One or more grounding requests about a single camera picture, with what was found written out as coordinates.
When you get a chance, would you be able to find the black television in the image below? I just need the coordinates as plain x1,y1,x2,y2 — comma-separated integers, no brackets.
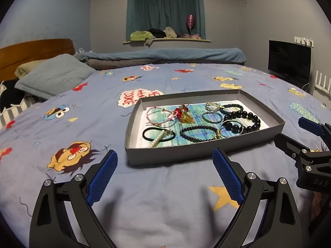
268,40,311,83

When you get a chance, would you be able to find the pink balloon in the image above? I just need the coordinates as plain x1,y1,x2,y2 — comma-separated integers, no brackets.
186,15,195,35

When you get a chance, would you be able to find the teal bead bracelet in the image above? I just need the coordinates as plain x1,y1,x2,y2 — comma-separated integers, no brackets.
221,104,245,114

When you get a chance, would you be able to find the folded grey blanket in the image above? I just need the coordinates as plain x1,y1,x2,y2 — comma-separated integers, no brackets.
85,58,166,70

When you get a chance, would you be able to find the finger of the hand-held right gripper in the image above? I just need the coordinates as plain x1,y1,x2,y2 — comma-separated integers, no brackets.
298,117,331,151
275,134,314,164

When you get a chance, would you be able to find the printed paper liner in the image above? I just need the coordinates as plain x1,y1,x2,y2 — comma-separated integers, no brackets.
140,103,261,148

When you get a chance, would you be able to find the large black bead bracelet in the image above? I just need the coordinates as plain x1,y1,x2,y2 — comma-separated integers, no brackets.
222,111,261,134

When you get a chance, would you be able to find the blue-grey pillow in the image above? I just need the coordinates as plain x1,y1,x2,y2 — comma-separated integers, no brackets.
15,54,97,100

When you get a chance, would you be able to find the red bead charm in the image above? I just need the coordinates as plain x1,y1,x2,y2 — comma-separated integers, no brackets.
174,105,189,118

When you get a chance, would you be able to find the olive pillow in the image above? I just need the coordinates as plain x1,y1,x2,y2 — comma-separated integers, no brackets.
14,61,47,79

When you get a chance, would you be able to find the teal curtain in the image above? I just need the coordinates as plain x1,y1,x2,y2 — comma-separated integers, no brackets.
126,0,207,40

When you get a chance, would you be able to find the thin silver bangle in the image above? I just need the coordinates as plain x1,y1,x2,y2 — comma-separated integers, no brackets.
219,119,246,138

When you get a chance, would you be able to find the white slatted rack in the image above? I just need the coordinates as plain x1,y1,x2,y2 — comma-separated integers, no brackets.
314,70,331,95

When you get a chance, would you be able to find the printed blue bed sheet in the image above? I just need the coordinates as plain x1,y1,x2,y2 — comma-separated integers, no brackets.
0,62,331,248

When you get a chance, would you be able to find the black hair tie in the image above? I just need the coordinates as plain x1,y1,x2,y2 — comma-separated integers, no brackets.
143,127,176,148

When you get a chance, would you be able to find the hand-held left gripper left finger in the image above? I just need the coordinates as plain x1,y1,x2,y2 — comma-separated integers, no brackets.
29,149,119,248

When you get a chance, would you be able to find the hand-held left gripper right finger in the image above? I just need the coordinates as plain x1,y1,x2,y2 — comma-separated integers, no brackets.
212,148,303,248

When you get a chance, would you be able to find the wooden headboard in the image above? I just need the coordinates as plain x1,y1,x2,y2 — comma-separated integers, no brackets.
0,39,75,82

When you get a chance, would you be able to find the white wall socket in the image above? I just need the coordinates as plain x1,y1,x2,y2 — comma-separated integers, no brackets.
294,37,314,47

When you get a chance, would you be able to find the striped black pillow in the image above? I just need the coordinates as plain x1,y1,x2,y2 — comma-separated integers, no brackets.
0,80,44,130

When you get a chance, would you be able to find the thin grey bangle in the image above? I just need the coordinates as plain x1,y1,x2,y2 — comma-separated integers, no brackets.
201,112,223,124

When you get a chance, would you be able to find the small black bead bracelet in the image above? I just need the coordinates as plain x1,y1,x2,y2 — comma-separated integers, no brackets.
179,125,220,143

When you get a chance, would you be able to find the beige cloth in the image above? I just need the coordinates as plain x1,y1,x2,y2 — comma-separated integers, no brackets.
164,26,177,39

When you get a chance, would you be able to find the gold chain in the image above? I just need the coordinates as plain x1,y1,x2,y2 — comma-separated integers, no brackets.
178,112,195,125

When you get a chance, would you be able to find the pink cord bracelet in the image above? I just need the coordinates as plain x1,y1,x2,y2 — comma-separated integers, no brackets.
147,106,176,125

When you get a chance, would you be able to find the green cloth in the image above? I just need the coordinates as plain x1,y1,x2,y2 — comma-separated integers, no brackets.
130,30,156,45

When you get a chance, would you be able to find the black cloth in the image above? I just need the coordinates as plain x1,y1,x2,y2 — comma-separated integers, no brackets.
149,28,166,38

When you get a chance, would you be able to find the window sill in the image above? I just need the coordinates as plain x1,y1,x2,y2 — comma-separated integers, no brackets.
123,38,211,44

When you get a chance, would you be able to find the grey cardboard tray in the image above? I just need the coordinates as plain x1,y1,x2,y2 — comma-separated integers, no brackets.
125,89,285,166

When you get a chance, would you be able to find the folded blue blanket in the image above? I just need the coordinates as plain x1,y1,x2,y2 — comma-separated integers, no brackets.
74,48,246,64

